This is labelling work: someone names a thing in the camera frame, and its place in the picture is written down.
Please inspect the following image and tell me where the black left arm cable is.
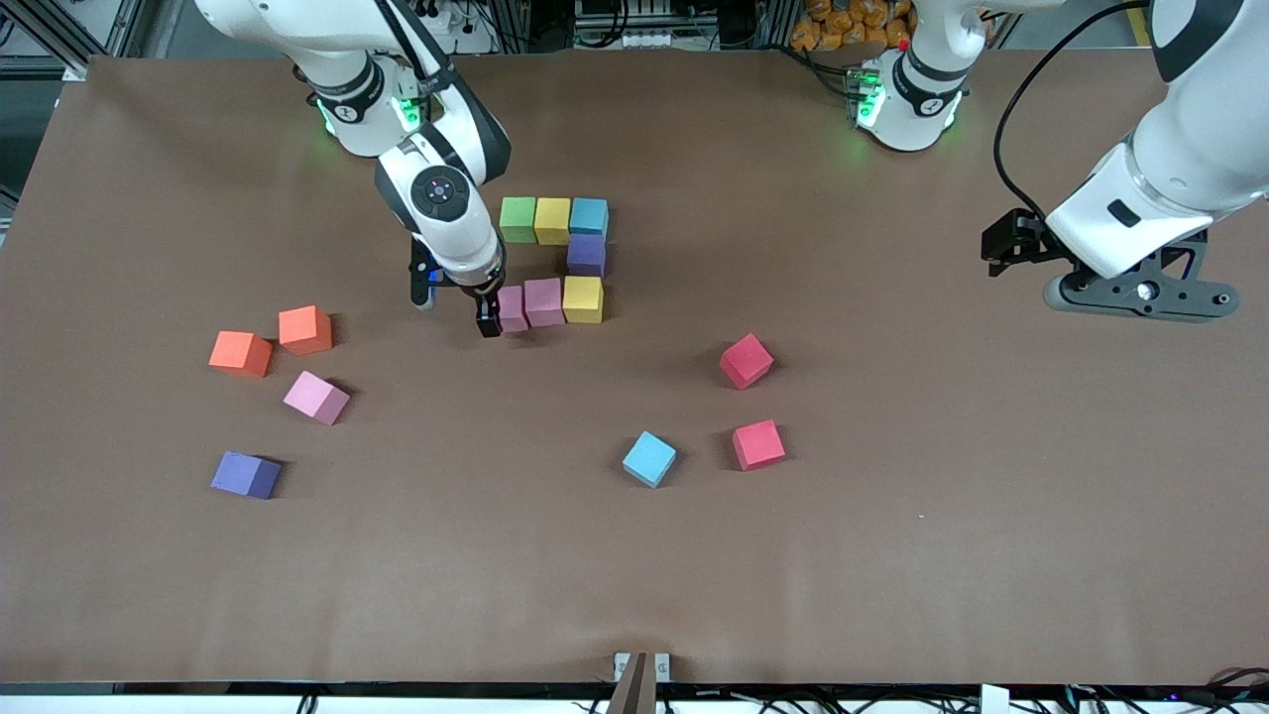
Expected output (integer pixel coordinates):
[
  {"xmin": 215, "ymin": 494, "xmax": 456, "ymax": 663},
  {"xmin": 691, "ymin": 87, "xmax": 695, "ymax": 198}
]
[{"xmin": 994, "ymin": 0, "xmax": 1156, "ymax": 224}]

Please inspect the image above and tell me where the purple foam cube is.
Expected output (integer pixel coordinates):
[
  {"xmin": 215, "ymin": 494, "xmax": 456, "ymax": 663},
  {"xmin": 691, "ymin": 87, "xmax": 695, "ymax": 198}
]
[
  {"xmin": 566, "ymin": 233, "xmax": 608, "ymax": 279},
  {"xmin": 209, "ymin": 451, "xmax": 283, "ymax": 501}
]

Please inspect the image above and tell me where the bag of orange items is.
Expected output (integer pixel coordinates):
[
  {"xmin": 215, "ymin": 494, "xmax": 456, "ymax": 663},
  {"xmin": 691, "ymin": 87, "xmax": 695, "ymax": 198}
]
[{"xmin": 790, "ymin": 0, "xmax": 918, "ymax": 53}]

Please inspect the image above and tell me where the grey control box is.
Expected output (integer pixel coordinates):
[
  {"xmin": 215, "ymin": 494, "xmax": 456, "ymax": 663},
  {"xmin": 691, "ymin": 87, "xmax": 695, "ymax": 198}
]
[{"xmin": 573, "ymin": 0, "xmax": 754, "ymax": 49}]

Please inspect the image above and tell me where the white power strip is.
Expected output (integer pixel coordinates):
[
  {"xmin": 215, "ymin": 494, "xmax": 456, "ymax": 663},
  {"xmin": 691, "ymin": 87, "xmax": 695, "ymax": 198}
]
[{"xmin": 416, "ymin": 0, "xmax": 467, "ymax": 36}]

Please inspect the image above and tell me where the green foam cube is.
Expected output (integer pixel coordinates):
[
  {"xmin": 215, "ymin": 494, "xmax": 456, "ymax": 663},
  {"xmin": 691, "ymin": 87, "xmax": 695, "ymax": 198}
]
[{"xmin": 499, "ymin": 196, "xmax": 538, "ymax": 245}]

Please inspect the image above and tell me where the aluminium frame profile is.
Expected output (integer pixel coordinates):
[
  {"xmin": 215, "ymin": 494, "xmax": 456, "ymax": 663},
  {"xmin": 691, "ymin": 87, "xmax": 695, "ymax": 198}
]
[
  {"xmin": 20, "ymin": 0, "xmax": 150, "ymax": 80},
  {"xmin": 1185, "ymin": 0, "xmax": 1269, "ymax": 199}
]

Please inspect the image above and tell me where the orange foam cube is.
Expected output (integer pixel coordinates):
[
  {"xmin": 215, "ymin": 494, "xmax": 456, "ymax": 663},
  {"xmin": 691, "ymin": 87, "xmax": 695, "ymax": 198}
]
[
  {"xmin": 278, "ymin": 304, "xmax": 334, "ymax": 356},
  {"xmin": 208, "ymin": 330, "xmax": 274, "ymax": 379}
]

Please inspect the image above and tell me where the grey metal camera bracket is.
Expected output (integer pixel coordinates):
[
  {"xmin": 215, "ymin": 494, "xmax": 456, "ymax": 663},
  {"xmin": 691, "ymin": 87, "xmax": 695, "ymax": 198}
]
[{"xmin": 613, "ymin": 651, "xmax": 672, "ymax": 714}]

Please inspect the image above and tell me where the red foam cube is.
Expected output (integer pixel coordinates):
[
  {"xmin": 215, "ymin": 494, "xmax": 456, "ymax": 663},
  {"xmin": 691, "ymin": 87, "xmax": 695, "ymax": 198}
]
[
  {"xmin": 720, "ymin": 332, "xmax": 775, "ymax": 391},
  {"xmin": 732, "ymin": 419, "xmax": 787, "ymax": 472}
]

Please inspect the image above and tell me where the brown paper table cover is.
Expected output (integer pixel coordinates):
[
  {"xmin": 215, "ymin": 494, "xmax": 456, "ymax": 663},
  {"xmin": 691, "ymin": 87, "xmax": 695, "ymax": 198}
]
[{"xmin": 0, "ymin": 45, "xmax": 1269, "ymax": 690}]

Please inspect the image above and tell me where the yellow foam cube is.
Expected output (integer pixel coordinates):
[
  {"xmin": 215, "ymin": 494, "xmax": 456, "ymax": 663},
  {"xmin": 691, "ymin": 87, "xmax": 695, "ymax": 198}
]
[
  {"xmin": 562, "ymin": 276, "xmax": 606, "ymax": 325},
  {"xmin": 534, "ymin": 196, "xmax": 573, "ymax": 246}
]

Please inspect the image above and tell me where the black cable loop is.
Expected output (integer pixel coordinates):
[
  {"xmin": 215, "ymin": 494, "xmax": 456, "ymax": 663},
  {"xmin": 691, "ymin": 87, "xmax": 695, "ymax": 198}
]
[{"xmin": 1205, "ymin": 666, "xmax": 1269, "ymax": 700}]

